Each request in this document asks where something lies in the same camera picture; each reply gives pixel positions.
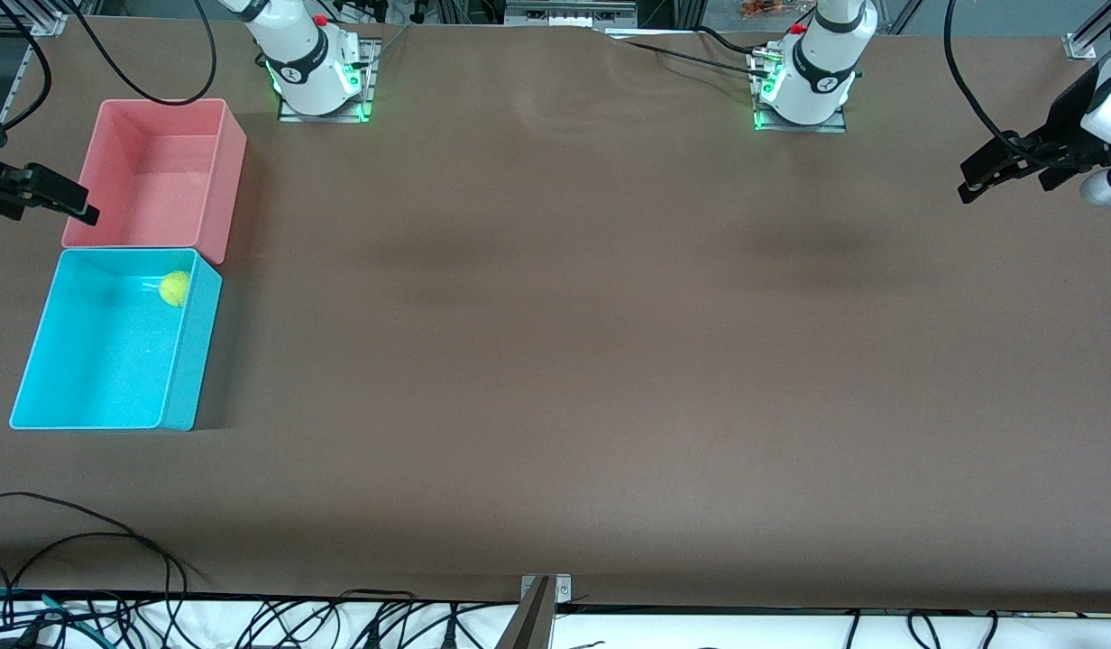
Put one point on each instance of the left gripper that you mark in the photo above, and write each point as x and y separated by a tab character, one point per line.
1063	125

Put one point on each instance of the yellow tennis ball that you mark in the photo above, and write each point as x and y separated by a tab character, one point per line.
174	289

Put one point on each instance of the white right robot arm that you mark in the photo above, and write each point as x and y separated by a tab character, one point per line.
307	63

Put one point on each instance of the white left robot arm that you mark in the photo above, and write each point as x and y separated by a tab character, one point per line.
817	72

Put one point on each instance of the pink plastic bin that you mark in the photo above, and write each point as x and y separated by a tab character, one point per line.
159	171

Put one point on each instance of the blue plastic bin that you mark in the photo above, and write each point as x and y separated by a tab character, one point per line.
105	361

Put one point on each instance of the aluminium profile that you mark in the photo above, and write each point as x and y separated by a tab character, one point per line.
1092	31
32	18

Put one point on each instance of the orange objects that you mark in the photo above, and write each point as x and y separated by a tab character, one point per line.
772	7

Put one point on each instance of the grey metal box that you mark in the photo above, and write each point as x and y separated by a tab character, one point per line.
569	11

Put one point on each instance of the dark grey metal beam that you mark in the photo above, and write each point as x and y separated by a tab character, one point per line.
530	622

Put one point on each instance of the silver metal bracket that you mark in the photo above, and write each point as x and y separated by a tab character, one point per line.
563	588

